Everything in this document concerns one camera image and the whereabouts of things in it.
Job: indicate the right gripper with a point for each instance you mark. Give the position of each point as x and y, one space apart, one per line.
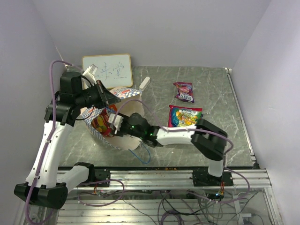
119 132

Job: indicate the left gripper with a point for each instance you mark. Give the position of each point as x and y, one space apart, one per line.
106 97

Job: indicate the checkered paper bag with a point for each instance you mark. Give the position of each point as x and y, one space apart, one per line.
130 103

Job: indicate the green Fox's candy bag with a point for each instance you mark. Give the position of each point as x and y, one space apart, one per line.
183 116

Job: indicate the purple snack bag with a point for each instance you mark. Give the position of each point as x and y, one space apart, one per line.
184 91

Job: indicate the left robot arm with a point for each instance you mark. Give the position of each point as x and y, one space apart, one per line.
42 186

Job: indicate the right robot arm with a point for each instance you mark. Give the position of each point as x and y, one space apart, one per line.
206 137

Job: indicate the orange yellow snack bag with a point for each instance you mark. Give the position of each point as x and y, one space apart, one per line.
100 123

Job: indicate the small whiteboard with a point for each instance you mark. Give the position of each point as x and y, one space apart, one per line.
112 70

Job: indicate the white board eraser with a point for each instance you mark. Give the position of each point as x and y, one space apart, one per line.
144 83

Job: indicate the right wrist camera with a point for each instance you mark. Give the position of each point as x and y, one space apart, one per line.
115 121

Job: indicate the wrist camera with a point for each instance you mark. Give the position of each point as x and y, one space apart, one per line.
115 121
89 73

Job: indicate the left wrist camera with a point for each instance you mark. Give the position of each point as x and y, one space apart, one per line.
89 73

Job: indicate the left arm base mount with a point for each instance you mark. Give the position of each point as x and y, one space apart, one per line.
99 174

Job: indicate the aluminium frame rail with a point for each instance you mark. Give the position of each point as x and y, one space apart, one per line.
162 179

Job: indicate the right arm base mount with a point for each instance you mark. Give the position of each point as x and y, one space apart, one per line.
201 178

